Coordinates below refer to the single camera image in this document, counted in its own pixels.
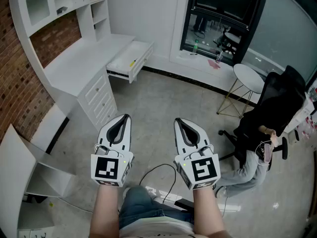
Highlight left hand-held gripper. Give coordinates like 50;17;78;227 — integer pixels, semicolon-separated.
91;114;135;188

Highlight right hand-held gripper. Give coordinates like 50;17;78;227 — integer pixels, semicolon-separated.
173;118;221;191

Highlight white desk drawer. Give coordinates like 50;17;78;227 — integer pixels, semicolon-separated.
106;40;155;84

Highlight person's right forearm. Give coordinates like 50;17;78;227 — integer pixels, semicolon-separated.
192;185;234;238

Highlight person's left forearm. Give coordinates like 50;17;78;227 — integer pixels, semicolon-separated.
89;184;130;238

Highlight black floor device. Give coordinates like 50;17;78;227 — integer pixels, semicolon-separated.
174;198;195;212

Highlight person's blue jeans legs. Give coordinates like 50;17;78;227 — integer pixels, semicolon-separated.
118;185;195;231

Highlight red paper piece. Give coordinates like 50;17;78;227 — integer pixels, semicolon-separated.
207;59;221;70

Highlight white desk with hutch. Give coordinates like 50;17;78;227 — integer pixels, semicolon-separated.
8;0;155;131

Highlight pink phone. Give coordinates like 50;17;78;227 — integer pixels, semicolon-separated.
263;143;272;163

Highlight round white side table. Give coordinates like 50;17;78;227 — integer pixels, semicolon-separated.
216;63;266;119

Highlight person's white shirt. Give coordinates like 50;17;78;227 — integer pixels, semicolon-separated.
118;219;197;238

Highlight black office chair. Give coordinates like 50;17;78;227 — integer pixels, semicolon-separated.
218;65;307;171

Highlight white open shelf unit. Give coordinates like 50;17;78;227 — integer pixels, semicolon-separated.
0;123;78;238

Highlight black framed window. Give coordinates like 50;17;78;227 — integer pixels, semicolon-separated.
180;0;271;67

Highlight black floor cable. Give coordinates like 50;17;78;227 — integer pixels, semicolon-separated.
139;163;177;205

